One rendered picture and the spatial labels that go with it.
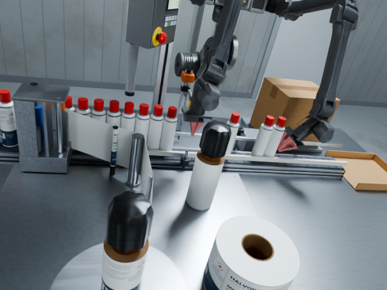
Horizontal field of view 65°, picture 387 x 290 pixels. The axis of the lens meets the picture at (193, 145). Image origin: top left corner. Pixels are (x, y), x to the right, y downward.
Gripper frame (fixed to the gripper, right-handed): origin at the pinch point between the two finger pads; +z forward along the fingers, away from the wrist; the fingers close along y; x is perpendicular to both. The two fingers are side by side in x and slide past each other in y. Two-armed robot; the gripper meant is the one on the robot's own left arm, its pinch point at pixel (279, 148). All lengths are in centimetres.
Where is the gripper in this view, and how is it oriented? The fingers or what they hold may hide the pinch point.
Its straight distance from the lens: 137.4
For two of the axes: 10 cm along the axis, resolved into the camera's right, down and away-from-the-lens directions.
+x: 6.3, 5.8, 5.2
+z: -7.6, 6.1, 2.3
